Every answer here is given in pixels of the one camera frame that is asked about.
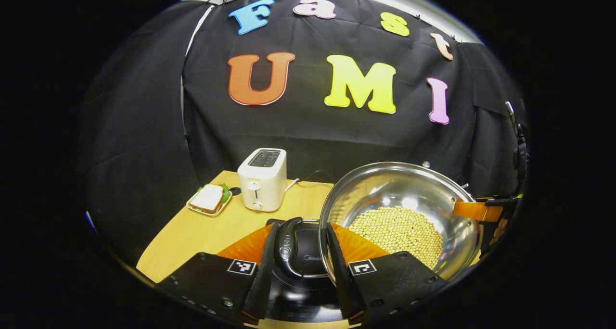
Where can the black induction cooktop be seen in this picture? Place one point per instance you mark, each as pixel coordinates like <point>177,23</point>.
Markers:
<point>308,305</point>

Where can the white toaster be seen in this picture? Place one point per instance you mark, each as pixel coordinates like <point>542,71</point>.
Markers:
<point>262,182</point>

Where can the black backdrop cloth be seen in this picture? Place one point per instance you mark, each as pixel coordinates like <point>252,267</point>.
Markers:
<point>313,132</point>

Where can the pile of yellow soybeans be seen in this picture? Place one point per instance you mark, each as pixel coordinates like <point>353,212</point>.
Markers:
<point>399,233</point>

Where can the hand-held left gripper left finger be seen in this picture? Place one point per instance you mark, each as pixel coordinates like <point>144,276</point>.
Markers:
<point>260,285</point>

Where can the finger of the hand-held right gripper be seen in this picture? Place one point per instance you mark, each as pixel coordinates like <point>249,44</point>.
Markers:
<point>500,230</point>
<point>476,209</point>

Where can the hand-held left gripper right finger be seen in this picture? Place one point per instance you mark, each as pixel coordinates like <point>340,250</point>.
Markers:
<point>339,271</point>

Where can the plate with sandwich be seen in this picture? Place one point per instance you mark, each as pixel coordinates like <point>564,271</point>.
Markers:
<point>208,200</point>

